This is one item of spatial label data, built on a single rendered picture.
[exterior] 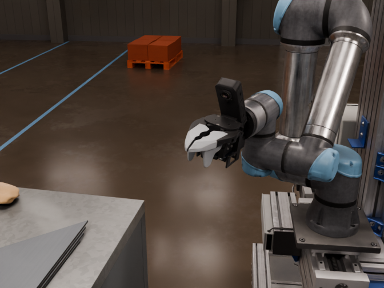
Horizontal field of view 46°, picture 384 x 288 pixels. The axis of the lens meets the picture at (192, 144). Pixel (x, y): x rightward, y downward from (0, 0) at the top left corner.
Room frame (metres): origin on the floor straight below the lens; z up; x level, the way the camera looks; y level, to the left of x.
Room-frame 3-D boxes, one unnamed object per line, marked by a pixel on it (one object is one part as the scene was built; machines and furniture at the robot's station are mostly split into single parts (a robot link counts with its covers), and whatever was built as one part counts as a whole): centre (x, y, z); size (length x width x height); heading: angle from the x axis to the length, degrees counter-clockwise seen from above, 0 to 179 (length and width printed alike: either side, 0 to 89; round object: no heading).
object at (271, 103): (0.99, -0.16, 1.43); 0.11 x 0.08 x 0.09; 148
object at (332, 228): (1.14, -0.41, 1.09); 0.15 x 0.15 x 0.10
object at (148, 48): (8.23, 0.65, 0.20); 1.15 x 0.85 x 0.40; 174
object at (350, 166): (1.14, -0.40, 1.20); 0.13 x 0.12 x 0.14; 58
